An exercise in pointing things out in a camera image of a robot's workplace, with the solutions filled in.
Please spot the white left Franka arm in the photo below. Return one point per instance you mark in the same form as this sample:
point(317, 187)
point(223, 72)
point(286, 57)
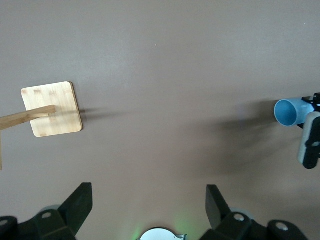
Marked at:
point(160, 235)

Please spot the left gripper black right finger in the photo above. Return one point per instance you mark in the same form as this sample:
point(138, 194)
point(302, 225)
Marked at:
point(215, 207)

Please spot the light blue plastic cup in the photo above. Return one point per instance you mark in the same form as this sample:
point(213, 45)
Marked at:
point(287, 112)

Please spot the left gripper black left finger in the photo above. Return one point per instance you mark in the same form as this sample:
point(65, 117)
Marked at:
point(77, 205)

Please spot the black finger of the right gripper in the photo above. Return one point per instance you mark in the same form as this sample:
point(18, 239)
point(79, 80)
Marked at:
point(312, 100)
point(300, 126)

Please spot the wooden cup rack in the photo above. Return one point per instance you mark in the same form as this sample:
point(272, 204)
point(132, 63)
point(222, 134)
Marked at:
point(50, 107)

